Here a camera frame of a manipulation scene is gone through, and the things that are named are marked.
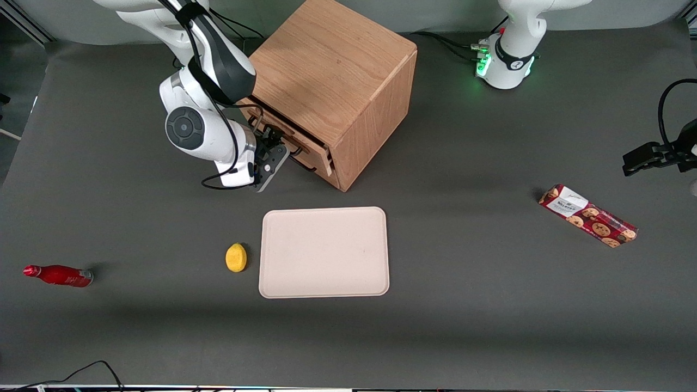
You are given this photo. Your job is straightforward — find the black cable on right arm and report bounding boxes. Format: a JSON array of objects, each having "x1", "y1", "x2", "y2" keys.
[{"x1": 157, "y1": 0, "x2": 243, "y2": 191}]

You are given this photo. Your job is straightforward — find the yellow lemon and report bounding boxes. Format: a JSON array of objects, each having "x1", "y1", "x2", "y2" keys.
[{"x1": 225, "y1": 243, "x2": 248, "y2": 273}]

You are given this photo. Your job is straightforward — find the aluminium frame profile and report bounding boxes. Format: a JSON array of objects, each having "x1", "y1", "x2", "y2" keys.
[{"x1": 0, "y1": 0, "x2": 56, "y2": 45}]

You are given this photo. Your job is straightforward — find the black cables behind cabinet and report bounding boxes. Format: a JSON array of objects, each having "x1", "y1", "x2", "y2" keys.
[{"x1": 207, "y1": 8, "x2": 268, "y2": 43}]

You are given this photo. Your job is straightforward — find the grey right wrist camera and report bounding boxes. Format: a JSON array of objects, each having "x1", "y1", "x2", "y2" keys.
[{"x1": 254, "y1": 144, "x2": 290, "y2": 193}]

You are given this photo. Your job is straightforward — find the beige rectangular tray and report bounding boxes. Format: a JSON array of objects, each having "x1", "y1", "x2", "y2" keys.
[{"x1": 259, "y1": 206, "x2": 390, "y2": 299}]

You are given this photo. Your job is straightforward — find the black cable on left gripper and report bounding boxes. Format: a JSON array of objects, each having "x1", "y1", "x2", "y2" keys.
[{"x1": 657, "y1": 78, "x2": 697, "y2": 149}]

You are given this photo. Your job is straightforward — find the red bottle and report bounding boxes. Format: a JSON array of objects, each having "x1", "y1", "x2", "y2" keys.
[{"x1": 23, "y1": 265, "x2": 94, "y2": 288}]

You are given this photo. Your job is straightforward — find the wooden drawer cabinet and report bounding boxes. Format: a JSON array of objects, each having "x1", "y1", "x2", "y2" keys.
[{"x1": 240, "y1": 0, "x2": 418, "y2": 192}]

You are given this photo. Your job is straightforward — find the black cable at table edge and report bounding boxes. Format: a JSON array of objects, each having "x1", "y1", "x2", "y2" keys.
[{"x1": 21, "y1": 360, "x2": 126, "y2": 392}]

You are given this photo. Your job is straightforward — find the red tartan cookie box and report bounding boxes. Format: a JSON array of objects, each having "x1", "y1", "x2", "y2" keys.
[{"x1": 538, "y1": 184, "x2": 639, "y2": 249}]

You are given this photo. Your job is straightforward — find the black cables at arm base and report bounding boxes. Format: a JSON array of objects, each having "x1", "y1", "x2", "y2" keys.
[{"x1": 415, "y1": 16, "x2": 510, "y2": 63}]

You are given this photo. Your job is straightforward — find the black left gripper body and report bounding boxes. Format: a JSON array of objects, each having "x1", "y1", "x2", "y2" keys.
[{"x1": 677, "y1": 119, "x2": 697, "y2": 173}]

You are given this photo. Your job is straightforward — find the wooden drawer with metal handle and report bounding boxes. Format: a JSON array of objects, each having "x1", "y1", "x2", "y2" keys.
[{"x1": 240, "y1": 101, "x2": 334, "y2": 177}]

